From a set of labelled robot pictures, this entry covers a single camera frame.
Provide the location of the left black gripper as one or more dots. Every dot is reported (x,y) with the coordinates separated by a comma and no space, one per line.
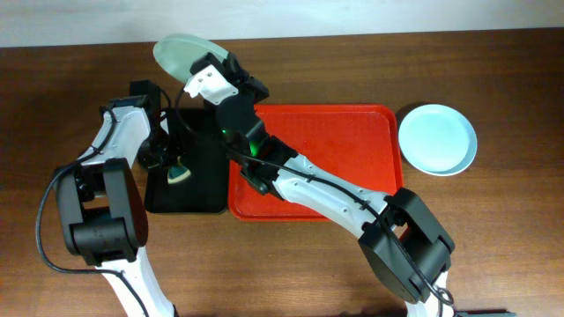
(159,155)

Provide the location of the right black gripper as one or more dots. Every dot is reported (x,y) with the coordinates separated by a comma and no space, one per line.
(232,71)

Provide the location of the green yellow sponge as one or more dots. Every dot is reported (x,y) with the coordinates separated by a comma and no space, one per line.
(177,172)

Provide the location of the mint green plate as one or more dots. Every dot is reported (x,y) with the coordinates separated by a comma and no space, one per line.
(176,53)

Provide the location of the light blue plate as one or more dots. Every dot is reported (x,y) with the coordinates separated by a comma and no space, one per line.
(437,140)

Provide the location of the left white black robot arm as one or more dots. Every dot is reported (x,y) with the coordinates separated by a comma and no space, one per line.
(102,214)

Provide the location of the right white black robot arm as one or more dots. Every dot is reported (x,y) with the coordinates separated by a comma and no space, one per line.
(405,245)

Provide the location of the black tray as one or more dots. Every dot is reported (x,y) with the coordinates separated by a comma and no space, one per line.
(204,190)

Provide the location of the red tray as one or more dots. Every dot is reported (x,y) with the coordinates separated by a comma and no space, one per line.
(357,143)

